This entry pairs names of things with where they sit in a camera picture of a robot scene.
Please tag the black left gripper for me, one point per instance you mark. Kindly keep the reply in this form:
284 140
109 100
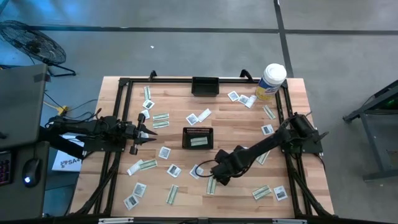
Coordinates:
136 133

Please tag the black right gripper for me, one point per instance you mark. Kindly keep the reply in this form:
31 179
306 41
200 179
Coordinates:
222 172

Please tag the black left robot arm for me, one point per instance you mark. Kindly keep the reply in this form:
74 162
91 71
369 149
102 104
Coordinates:
93 126

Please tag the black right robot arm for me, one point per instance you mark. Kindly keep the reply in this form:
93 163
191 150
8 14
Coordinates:
264 144

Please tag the black slotted plastic basket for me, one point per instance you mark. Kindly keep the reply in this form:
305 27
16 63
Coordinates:
189 133
205 87

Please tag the white printed paper sheet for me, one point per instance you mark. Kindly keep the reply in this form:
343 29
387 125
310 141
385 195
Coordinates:
66 163

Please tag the yellow power plug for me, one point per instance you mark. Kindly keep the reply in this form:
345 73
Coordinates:
63 109

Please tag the black diagonal bar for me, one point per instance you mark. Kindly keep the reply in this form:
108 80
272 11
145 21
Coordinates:
59 143

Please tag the Lysol disinfecting wipes canister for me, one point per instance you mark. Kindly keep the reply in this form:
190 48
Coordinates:
273 74

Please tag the black computer mouse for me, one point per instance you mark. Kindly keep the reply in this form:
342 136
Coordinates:
31 171

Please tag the grey monitor back panel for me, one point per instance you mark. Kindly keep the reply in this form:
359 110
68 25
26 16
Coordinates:
21 105

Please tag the black floor fan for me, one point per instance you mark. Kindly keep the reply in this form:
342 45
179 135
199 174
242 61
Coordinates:
34 45

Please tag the backlit keyboard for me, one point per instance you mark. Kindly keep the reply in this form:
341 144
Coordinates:
4 169

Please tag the grey desk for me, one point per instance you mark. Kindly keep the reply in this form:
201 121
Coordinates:
15 202

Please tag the grey metal cart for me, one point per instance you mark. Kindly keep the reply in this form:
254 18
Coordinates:
371 143

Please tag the black frame clamp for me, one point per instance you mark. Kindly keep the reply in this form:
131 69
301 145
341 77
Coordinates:
245 74
152 74

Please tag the grey metal bracket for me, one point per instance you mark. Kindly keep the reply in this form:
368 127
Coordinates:
289 221
115 220

